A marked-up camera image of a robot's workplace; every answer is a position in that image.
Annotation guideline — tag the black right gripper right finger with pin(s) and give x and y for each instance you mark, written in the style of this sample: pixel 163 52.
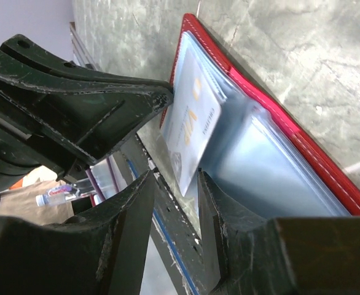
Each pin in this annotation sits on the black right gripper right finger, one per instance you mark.
pixel 244 253

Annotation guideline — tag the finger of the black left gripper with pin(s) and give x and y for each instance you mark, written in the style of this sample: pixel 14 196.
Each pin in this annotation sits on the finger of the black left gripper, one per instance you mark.
pixel 67 117

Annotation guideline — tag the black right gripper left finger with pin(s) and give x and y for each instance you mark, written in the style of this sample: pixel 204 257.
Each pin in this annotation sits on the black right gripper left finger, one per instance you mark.
pixel 99 251

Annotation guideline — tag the red leather card holder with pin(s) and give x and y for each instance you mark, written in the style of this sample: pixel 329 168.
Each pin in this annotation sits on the red leather card holder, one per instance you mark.
pixel 258 154

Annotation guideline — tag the white VIP credit card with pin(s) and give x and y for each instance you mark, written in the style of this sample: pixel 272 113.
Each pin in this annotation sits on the white VIP credit card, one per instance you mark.
pixel 191 120

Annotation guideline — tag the plastic water bottle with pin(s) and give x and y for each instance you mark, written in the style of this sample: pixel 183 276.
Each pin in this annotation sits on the plastic water bottle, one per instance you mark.
pixel 57 195

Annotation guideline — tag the person in beige shirt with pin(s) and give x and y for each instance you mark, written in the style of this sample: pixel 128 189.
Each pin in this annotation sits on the person in beige shirt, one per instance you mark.
pixel 21 203

